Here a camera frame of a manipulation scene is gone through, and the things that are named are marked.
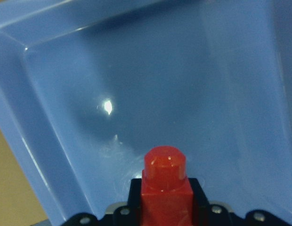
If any red toy block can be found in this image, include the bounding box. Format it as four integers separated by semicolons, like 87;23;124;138
141;146;193;226

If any blue plastic tray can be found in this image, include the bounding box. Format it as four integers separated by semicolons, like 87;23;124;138
0;0;292;226

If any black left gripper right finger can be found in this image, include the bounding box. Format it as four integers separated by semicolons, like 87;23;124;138
188;178;216;226

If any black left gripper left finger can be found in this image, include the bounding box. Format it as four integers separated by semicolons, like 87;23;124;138
113;178;142;226

